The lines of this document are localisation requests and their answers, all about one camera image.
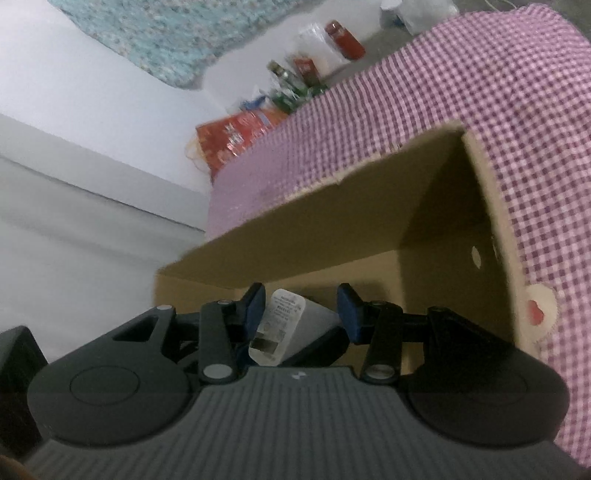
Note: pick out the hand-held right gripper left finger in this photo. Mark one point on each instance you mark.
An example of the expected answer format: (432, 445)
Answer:
(256, 309)

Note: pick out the green glass bottle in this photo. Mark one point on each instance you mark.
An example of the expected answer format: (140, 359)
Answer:
(288, 85)

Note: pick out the dark rectangular object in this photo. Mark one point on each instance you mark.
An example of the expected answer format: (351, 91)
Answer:
(18, 369)

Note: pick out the pink gingham blanket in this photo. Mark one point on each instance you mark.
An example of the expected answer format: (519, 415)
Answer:
(531, 92)

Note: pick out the small red packet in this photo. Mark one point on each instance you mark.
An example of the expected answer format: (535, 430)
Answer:
(307, 69)

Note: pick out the white labelled bottle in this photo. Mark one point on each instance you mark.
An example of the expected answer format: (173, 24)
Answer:
(281, 323)

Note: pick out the white plastic bag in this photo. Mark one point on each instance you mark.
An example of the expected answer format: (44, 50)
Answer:
(420, 14)

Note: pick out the teal patterned cloth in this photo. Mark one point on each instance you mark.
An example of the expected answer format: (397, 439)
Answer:
(161, 37)

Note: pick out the red printed bag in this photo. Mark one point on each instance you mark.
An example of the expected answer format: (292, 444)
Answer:
(231, 136)

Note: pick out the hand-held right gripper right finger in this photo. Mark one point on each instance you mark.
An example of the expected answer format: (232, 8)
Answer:
(348, 314)

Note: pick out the brown cardboard box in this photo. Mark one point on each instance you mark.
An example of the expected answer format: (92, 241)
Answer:
(369, 207)

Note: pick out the clear plastic container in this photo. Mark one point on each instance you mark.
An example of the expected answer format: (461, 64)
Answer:
(316, 44)

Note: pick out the red bottle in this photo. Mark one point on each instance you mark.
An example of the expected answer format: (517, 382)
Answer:
(344, 39)

